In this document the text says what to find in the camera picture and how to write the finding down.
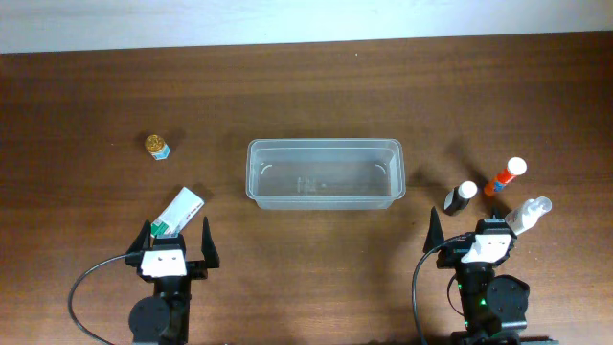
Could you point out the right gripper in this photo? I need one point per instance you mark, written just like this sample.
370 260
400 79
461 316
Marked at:
445 260

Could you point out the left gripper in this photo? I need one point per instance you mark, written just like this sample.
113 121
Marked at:
200 264

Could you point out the black bottle white cap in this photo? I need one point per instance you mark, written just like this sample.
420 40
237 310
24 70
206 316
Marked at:
459 197

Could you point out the white green medicine box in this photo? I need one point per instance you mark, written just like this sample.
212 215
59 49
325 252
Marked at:
177 215

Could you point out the white bottle clear cap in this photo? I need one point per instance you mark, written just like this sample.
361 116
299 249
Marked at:
527 215

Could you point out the orange bottle white cap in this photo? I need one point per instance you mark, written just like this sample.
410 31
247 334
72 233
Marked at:
516 166

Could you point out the gold lid small jar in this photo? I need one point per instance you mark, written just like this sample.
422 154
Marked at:
157 147

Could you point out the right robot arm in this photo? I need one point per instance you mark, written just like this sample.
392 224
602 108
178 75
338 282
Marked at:
493 306

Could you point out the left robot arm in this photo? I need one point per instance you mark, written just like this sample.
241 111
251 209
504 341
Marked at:
164 316

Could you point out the clear plastic container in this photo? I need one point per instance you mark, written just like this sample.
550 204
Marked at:
325 173

